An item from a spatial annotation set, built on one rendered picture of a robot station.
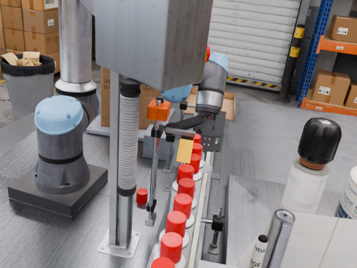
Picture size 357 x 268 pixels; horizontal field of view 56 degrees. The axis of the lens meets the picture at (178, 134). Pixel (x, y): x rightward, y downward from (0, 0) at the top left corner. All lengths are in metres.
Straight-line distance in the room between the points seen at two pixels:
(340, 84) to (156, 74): 4.01
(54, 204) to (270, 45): 4.31
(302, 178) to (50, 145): 0.62
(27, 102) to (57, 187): 2.32
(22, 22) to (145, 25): 3.99
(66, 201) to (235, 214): 0.45
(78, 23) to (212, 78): 0.38
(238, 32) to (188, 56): 4.44
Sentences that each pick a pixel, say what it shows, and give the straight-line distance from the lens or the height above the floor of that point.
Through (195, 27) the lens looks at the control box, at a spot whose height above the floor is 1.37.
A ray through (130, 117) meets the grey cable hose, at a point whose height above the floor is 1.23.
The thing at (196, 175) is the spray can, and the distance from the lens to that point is 0.74.
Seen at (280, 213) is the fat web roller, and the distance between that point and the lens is 0.66.
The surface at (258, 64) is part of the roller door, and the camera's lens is 4.98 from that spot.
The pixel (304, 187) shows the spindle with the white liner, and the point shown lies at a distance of 0.84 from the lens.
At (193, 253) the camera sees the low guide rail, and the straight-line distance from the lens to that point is 0.75.
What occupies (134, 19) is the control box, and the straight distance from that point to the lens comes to 0.51.
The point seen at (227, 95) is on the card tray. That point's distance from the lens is 1.89.
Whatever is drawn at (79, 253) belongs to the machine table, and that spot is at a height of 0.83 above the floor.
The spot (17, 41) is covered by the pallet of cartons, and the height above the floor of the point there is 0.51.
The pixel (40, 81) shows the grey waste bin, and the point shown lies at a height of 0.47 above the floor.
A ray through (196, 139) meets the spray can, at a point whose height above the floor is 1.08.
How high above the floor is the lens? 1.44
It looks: 26 degrees down
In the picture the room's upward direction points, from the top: 6 degrees clockwise
